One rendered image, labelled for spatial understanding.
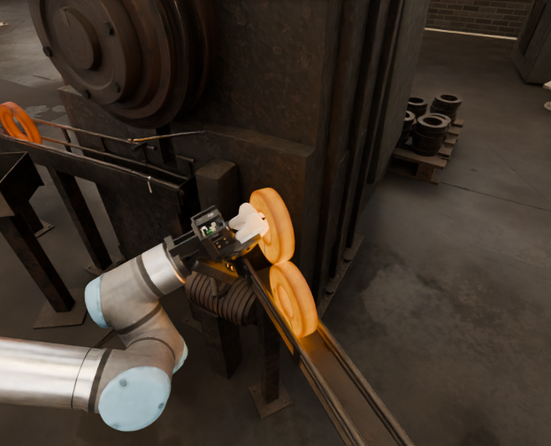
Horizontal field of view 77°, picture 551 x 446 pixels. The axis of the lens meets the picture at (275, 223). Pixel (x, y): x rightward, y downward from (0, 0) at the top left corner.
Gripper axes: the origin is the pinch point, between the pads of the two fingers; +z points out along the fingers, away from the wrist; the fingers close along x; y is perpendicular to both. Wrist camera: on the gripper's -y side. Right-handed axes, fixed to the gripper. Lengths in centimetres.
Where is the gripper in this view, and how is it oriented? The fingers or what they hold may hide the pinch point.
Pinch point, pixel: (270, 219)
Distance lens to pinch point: 71.2
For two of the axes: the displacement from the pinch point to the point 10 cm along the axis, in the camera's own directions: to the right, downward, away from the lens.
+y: -2.5, -6.5, -7.2
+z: 8.7, -4.8, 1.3
